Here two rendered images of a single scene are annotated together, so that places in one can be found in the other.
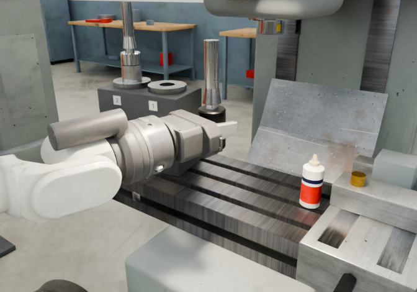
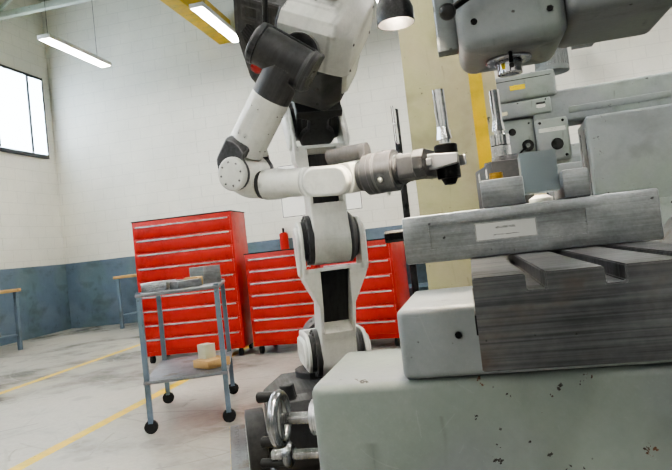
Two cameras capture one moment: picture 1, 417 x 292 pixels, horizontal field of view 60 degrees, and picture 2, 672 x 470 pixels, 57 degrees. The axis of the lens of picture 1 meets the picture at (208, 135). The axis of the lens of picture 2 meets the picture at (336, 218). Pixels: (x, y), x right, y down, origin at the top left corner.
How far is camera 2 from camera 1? 112 cm
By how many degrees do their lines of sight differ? 70
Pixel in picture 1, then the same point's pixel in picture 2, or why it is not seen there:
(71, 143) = (332, 159)
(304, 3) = (462, 40)
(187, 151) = (400, 169)
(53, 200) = (310, 182)
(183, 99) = (505, 163)
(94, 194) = (330, 184)
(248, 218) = not seen: hidden behind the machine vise
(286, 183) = not seen: hidden behind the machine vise
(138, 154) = (362, 166)
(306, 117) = not seen: outside the picture
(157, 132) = (381, 155)
